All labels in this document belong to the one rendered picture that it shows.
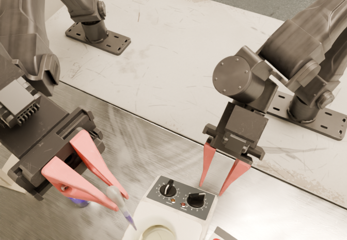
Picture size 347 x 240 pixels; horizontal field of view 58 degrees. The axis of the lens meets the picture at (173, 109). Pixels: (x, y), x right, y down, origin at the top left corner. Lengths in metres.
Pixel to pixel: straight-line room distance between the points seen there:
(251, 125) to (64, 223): 0.44
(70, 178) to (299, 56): 0.35
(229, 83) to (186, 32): 0.53
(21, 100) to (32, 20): 0.19
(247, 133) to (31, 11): 0.33
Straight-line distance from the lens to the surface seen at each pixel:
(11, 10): 0.49
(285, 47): 0.50
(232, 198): 0.67
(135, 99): 0.80
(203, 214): 0.59
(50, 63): 0.44
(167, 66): 0.86
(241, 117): 0.42
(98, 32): 0.93
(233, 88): 0.43
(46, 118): 0.36
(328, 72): 0.65
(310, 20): 0.52
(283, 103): 0.79
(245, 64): 0.44
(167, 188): 0.60
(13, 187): 0.77
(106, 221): 0.67
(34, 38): 0.45
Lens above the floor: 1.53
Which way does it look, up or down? 55 degrees down
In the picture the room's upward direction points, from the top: 6 degrees counter-clockwise
